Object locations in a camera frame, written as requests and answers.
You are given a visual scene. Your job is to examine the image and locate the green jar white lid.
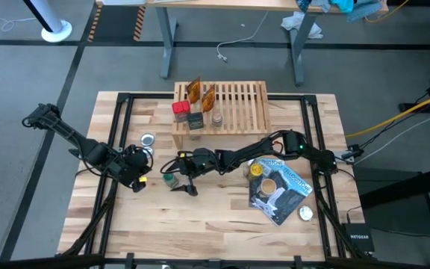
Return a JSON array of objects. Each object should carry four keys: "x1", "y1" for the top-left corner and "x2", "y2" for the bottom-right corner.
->
[{"x1": 162, "y1": 173, "x2": 180, "y2": 189}]

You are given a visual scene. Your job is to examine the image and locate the thin yellow cable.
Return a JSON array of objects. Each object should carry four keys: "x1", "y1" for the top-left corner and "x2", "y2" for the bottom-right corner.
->
[{"x1": 364, "y1": 0, "x2": 410, "y2": 23}]

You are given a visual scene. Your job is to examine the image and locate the black metal stand beam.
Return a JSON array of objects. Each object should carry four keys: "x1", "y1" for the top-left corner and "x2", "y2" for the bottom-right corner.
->
[{"x1": 352, "y1": 166, "x2": 430, "y2": 269}]

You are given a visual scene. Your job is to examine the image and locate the furikake jar tan lid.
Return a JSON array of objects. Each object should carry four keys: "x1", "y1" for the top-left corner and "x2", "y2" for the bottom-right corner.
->
[{"x1": 259, "y1": 178, "x2": 278, "y2": 197}]

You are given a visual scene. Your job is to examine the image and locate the green black pepper tin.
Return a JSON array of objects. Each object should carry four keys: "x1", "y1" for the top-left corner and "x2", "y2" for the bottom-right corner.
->
[{"x1": 187, "y1": 111, "x2": 205, "y2": 131}]

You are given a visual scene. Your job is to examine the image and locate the red smoked paprika tin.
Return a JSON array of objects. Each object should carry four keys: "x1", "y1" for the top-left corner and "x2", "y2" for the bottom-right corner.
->
[{"x1": 171, "y1": 100, "x2": 192, "y2": 123}]

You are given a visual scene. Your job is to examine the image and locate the black Netgear network switch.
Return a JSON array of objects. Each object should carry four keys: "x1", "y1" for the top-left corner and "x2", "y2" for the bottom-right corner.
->
[{"x1": 341, "y1": 223, "x2": 375, "y2": 253}]

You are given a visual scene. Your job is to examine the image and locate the white cable with plug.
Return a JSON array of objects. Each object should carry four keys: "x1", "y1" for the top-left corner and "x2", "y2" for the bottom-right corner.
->
[{"x1": 216, "y1": 10, "x2": 269, "y2": 64}]

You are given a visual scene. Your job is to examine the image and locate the wooden desk grey legs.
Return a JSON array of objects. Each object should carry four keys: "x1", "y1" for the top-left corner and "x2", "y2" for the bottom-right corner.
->
[{"x1": 94, "y1": 0, "x2": 390, "y2": 87}]

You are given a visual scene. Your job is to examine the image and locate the thick yellow cable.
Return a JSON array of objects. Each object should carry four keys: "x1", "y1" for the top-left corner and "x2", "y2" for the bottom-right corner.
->
[{"x1": 345, "y1": 89, "x2": 430, "y2": 139}]

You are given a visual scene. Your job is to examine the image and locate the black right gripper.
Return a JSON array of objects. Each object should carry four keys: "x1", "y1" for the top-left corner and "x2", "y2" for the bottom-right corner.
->
[{"x1": 161, "y1": 147, "x2": 219, "y2": 197}]

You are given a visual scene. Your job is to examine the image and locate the black aluminium table frame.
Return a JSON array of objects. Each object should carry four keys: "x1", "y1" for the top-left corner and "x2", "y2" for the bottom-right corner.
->
[{"x1": 56, "y1": 92, "x2": 375, "y2": 269}]

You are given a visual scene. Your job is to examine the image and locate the blue Yellowstone book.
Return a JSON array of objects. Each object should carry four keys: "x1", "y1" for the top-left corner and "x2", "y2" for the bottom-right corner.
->
[
  {"x1": 254, "y1": 157, "x2": 287, "y2": 171},
  {"x1": 248, "y1": 166, "x2": 314, "y2": 226}
]

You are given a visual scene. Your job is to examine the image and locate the hazard striped floor mat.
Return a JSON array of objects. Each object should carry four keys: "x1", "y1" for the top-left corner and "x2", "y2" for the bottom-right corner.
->
[{"x1": 87, "y1": 4, "x2": 147, "y2": 42}]

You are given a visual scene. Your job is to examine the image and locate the chili crunch jar yellow lid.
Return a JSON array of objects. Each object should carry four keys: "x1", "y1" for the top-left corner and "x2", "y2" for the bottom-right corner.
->
[{"x1": 247, "y1": 162, "x2": 264, "y2": 182}]

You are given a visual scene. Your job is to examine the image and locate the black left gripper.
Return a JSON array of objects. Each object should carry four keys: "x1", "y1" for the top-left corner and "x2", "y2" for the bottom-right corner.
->
[{"x1": 112, "y1": 145, "x2": 153, "y2": 194}]

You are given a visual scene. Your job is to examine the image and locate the orange taco seasoning packet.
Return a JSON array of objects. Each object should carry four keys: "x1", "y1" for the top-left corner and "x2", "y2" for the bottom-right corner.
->
[
  {"x1": 185, "y1": 77, "x2": 202, "y2": 105},
  {"x1": 201, "y1": 84, "x2": 216, "y2": 113}
]

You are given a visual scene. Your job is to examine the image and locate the pale grey cable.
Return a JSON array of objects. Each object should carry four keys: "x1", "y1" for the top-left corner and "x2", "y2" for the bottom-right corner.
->
[{"x1": 355, "y1": 114, "x2": 430, "y2": 165}]

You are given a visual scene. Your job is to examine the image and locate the wooden slatted shelf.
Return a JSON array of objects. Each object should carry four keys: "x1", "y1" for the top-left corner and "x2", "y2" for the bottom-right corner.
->
[{"x1": 172, "y1": 81, "x2": 272, "y2": 150}]

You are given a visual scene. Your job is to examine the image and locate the white rag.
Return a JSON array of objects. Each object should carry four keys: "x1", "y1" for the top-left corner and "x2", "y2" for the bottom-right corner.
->
[{"x1": 280, "y1": 10, "x2": 323, "y2": 40}]

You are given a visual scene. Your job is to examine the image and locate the pile of clothes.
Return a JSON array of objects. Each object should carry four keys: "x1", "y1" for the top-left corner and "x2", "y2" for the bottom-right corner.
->
[{"x1": 296, "y1": 0, "x2": 382, "y2": 22}]

